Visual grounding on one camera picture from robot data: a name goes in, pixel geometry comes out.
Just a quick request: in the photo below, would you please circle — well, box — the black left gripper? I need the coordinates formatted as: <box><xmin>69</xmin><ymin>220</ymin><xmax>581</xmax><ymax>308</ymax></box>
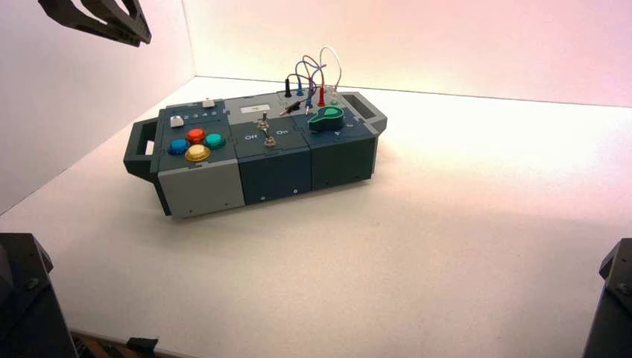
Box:
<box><xmin>38</xmin><ymin>0</ymin><xmax>152</xmax><ymax>48</ymax></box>

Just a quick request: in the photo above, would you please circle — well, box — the white jumper wire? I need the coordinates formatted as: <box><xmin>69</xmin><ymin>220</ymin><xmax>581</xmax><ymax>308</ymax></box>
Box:
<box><xmin>319</xmin><ymin>45</ymin><xmax>343</xmax><ymax>92</ymax></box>

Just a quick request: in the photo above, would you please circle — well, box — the purple jumper wire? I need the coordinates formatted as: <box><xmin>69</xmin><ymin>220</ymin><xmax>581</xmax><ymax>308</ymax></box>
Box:
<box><xmin>302</xmin><ymin>54</ymin><xmax>327</xmax><ymax>92</ymax></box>

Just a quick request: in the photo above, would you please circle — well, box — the blue jumper wire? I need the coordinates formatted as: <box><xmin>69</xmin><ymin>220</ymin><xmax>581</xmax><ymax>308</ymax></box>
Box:
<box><xmin>294</xmin><ymin>61</ymin><xmax>317</xmax><ymax>95</ymax></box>

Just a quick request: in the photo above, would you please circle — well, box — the grey and blue task box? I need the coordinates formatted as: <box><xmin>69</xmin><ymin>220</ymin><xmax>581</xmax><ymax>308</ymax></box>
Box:
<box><xmin>123</xmin><ymin>91</ymin><xmax>388</xmax><ymax>219</ymax></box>

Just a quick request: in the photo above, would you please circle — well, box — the green rotary knob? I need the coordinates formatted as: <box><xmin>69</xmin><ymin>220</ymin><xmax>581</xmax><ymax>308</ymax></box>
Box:
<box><xmin>309</xmin><ymin>106</ymin><xmax>346</xmax><ymax>133</ymax></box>

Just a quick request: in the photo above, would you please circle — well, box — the black table clamp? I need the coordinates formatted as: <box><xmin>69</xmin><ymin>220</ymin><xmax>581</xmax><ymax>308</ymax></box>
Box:
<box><xmin>125</xmin><ymin>337</ymin><xmax>159</xmax><ymax>355</ymax></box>

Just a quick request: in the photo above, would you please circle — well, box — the yellow round push button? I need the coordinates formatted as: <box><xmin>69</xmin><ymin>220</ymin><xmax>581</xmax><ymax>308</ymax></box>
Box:
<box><xmin>185</xmin><ymin>144</ymin><xmax>212</xmax><ymax>163</ymax></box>

